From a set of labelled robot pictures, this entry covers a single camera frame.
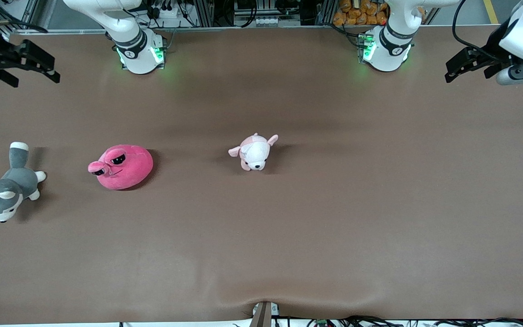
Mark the hot pink round plush toy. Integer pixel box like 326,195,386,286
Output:
88,144,154,190

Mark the grey white husky plush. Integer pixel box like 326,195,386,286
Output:
0,142,47,223

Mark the white power strip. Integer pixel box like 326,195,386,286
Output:
149,0,186,20

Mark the pale pink plush dog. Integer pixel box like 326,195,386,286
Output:
228,133,279,172

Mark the brown table cover cloth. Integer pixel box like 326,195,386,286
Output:
0,25,523,325

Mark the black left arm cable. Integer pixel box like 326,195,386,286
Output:
452,0,494,56

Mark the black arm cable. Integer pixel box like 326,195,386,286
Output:
452,0,494,56
0,8,49,34

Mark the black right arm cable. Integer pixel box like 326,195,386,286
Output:
0,8,49,34

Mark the aluminium table edge rail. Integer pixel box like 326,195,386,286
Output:
10,25,367,35

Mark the black cable bundle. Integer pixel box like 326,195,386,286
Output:
306,315,523,327

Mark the grey camera mount clamp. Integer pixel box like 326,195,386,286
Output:
249,301,281,327

